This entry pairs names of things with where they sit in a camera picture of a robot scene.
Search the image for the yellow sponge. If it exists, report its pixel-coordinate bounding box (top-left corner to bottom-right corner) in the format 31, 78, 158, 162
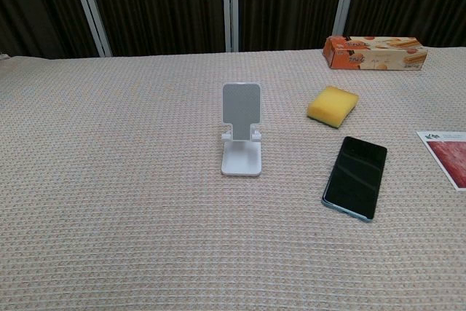
307, 85, 360, 130

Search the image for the dark brown curtain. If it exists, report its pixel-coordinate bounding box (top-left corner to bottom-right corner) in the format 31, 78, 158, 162
0, 0, 466, 59

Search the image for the white phone stand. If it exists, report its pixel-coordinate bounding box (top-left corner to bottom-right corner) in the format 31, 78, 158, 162
221, 82, 264, 177

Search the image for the orange biscuit box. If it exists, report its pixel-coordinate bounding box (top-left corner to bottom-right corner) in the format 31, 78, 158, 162
323, 35, 429, 71

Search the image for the red and white card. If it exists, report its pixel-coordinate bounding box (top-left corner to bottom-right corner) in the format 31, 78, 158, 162
416, 130, 466, 192

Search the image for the black smartphone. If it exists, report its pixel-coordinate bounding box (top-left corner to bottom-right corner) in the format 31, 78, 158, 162
320, 135, 388, 221

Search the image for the beige woven tablecloth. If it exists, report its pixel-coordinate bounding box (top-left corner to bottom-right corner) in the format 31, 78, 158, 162
0, 47, 466, 311

